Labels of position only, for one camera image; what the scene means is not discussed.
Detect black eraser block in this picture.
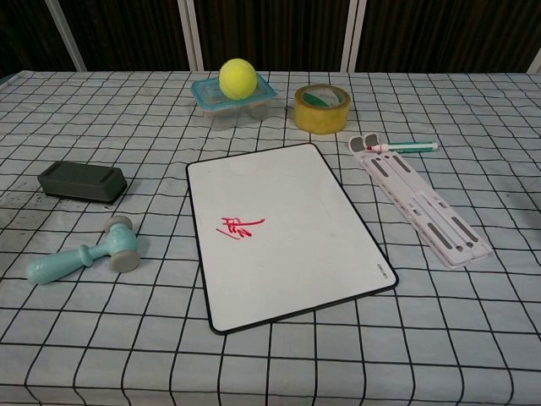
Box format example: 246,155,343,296
36,161,128,207

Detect white drawing board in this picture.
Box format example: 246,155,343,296
185,142,400,337

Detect yellow packing tape roll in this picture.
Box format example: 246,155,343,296
294,84,352,134

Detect clear container blue lid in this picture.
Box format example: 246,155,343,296
190,71,277,131

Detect yellow tennis ball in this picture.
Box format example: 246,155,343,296
218,58,258,101

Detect green white marker pen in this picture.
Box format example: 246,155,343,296
365,141,439,154

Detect teal toy hammer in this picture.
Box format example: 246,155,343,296
25,215,140,287

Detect white folding laptop stand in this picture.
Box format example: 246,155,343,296
348,133,494,271

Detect black grid checked tablecloth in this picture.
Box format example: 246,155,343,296
0,69,541,406

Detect dark folding screen white frame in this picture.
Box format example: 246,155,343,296
0,0,541,76

